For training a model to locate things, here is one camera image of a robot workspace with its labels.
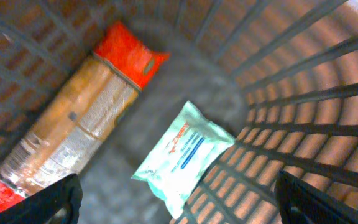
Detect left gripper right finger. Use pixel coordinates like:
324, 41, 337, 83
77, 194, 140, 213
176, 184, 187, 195
274, 171, 358, 224

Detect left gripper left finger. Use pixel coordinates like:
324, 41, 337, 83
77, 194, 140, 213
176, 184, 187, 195
0, 174, 83, 224

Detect spaghetti pack orange ends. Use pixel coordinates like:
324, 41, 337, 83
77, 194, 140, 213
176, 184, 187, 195
0, 22, 170, 213

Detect grey plastic basket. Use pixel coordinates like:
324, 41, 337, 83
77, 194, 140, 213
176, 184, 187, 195
0, 0, 358, 223

